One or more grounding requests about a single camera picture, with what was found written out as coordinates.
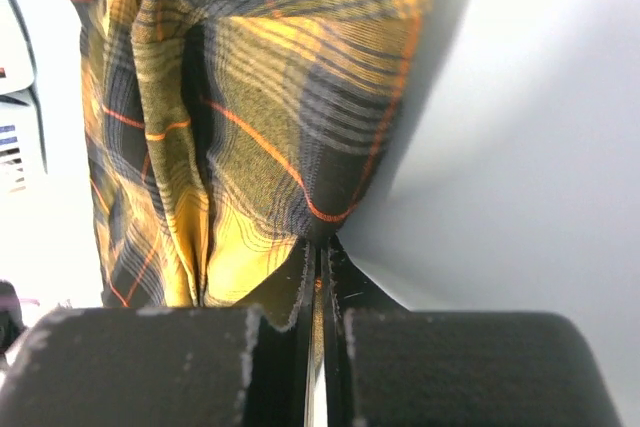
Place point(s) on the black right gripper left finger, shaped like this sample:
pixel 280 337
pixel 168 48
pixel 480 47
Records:
pixel 246 365

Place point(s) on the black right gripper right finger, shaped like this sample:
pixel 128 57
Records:
pixel 386 365

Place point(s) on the yellow plaid long sleeve shirt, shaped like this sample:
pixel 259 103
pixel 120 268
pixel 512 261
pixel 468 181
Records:
pixel 224 137

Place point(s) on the white plastic laundry basket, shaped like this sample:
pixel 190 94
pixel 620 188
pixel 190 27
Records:
pixel 23 158

